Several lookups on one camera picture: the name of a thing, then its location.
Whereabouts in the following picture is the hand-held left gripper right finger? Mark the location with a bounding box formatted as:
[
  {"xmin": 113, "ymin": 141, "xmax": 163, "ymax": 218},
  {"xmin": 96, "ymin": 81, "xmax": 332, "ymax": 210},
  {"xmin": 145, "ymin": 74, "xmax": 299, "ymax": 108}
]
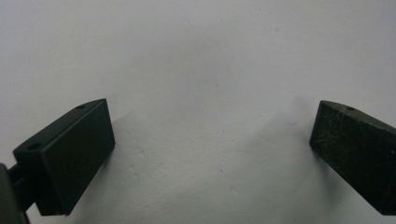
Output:
[{"xmin": 308, "ymin": 100, "xmax": 396, "ymax": 217}]

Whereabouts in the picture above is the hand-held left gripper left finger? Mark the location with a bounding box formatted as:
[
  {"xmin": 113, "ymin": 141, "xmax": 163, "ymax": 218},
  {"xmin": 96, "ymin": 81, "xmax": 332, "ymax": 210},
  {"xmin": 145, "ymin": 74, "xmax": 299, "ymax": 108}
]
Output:
[{"xmin": 7, "ymin": 98, "xmax": 116, "ymax": 217}]

